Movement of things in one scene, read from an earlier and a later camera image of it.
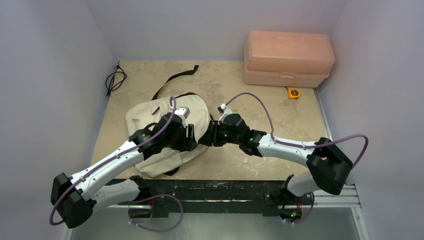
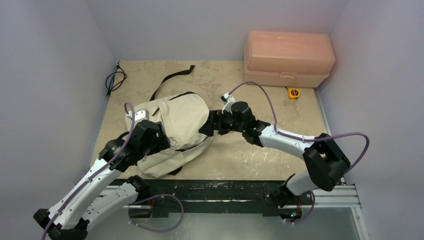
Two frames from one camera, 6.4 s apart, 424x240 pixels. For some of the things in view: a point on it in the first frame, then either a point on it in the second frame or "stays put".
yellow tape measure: (293, 93) stays put
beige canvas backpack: (197, 114) stays put
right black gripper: (213, 133) → (213, 122)
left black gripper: (188, 143) → (162, 142)
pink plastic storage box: (288, 58) stays put
